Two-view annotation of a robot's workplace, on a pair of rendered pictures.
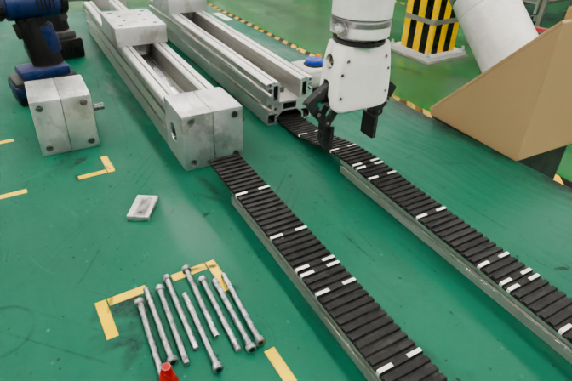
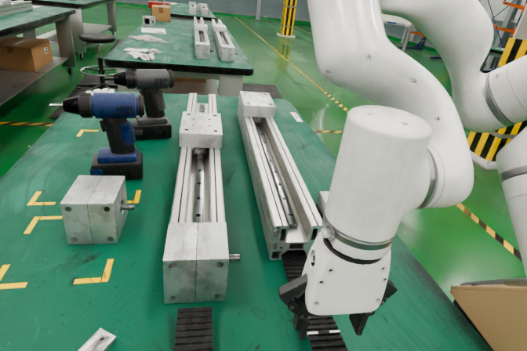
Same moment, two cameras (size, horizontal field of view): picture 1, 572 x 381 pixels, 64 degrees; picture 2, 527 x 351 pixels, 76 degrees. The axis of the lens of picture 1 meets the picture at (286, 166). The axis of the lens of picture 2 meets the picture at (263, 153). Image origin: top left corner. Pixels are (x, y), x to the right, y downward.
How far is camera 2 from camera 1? 0.33 m
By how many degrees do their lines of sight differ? 17
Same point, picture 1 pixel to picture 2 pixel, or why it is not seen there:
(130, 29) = (192, 135)
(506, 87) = not seen: outside the picture
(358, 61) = (343, 272)
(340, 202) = not seen: outside the picture
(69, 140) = (91, 236)
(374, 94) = (362, 303)
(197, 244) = not seen: outside the picture
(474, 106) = (503, 319)
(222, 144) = (204, 287)
